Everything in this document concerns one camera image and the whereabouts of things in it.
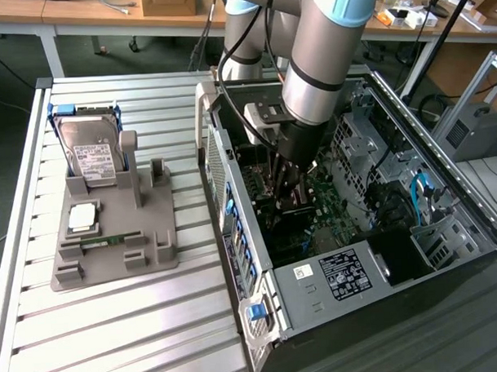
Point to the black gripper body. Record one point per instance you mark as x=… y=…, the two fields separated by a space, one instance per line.
x=302 y=145

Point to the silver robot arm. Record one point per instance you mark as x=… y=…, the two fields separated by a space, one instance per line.
x=321 y=57

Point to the green motherboard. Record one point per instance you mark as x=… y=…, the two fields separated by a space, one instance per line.
x=335 y=207

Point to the perforated metal drive cage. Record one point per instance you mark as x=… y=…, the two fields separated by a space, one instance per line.
x=349 y=147

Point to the grey chipset heatsink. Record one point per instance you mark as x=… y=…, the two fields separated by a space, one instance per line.
x=326 y=240

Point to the grey power supply unit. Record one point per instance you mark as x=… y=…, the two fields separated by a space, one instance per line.
x=305 y=302

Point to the blue case latch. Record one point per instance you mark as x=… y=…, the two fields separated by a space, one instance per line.
x=255 y=312

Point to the metal disk bay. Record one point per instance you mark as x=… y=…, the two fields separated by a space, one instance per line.
x=434 y=247

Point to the orange white small box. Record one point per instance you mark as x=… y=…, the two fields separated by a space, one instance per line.
x=393 y=17

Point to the grey plastic parts rack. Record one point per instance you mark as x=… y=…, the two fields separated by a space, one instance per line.
x=119 y=223

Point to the black stand pole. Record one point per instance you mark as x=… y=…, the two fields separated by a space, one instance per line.
x=439 y=42

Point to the grey computer tower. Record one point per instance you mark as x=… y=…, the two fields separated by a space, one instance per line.
x=475 y=137

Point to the open black PC case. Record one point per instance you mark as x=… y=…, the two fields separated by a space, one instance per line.
x=400 y=336

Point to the green RAM stick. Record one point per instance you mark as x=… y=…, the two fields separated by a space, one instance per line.
x=105 y=241

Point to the hard disk blue carrier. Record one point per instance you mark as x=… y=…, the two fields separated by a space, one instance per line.
x=92 y=163

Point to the black chair caster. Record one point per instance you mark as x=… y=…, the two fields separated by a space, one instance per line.
x=134 y=45

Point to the silver CPU chip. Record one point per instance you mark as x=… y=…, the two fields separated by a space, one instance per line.
x=83 y=218

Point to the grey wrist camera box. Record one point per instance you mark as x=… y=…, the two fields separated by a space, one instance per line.
x=256 y=120

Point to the wooden desk white frame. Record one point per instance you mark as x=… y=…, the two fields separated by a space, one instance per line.
x=467 y=33
x=14 y=14

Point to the aluminium profile frame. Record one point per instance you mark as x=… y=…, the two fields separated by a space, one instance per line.
x=487 y=69

